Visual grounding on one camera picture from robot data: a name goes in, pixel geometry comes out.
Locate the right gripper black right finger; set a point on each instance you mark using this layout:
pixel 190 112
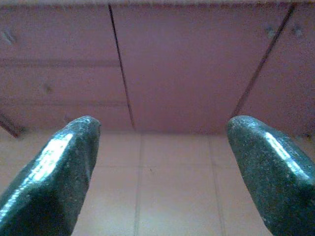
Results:
pixel 278 186

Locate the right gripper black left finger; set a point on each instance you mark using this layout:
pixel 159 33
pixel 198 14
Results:
pixel 49 186

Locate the brown cabinet drawer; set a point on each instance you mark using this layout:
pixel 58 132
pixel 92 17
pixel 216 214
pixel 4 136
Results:
pixel 56 34
pixel 37 113
pixel 61 83

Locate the small metal cabinet knob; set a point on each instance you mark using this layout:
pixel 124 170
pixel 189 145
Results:
pixel 270 32
pixel 298 30
pixel 7 37

